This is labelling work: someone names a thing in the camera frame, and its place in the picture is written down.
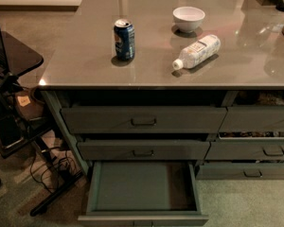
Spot drawer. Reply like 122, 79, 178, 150
61, 106, 226, 133
220, 105, 284, 132
205, 133, 284, 161
78, 161, 208, 227
77, 140, 210, 160
196, 163, 284, 180

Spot blue soda can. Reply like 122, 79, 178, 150
114, 19, 135, 61

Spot white plastic bottle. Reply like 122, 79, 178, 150
172, 34, 221, 70

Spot white ceramic bowl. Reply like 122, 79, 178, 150
172, 7, 205, 33

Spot brown bag with label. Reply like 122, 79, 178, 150
15, 87, 44, 120

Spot black side table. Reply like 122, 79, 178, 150
0, 31, 83, 218

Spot black cables on floor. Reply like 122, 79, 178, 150
28, 145, 77, 195

